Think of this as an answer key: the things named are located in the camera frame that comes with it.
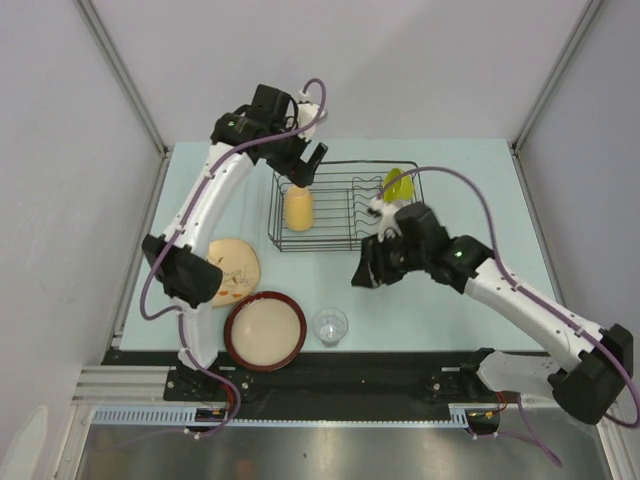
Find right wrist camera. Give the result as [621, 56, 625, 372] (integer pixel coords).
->
[368, 197, 401, 243]

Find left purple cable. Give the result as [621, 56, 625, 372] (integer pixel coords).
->
[139, 77, 329, 444]

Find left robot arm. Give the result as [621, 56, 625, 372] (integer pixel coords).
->
[139, 84, 327, 400]

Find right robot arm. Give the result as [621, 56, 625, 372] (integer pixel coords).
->
[351, 199, 634, 425]

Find beige bird pattern plate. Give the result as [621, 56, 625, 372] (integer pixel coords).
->
[207, 238, 261, 307]

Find clear plastic cup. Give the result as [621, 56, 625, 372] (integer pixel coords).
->
[312, 308, 349, 347]

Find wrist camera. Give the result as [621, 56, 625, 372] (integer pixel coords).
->
[368, 197, 401, 243]
[295, 90, 327, 142]

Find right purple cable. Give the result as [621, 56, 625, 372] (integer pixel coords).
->
[377, 166, 640, 467]

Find red rimmed round plate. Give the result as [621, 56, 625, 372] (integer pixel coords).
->
[224, 291, 307, 372]

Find yellow mug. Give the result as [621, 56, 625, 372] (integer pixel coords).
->
[284, 185, 314, 232]

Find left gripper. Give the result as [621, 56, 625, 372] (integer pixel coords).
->
[261, 119, 326, 188]

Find purple cable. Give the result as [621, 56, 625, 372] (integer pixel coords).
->
[377, 166, 640, 467]
[139, 77, 329, 444]

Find black wire dish rack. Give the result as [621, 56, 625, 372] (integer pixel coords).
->
[268, 160, 417, 252]

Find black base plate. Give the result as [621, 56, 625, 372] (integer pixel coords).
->
[101, 347, 584, 422]

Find green bowl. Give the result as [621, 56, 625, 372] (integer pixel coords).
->
[383, 168, 414, 203]

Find white cable duct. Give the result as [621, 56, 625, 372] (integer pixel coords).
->
[93, 405, 468, 428]

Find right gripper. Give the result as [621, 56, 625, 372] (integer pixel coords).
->
[352, 229, 429, 287]

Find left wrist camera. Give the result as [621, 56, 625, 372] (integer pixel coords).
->
[295, 90, 327, 142]

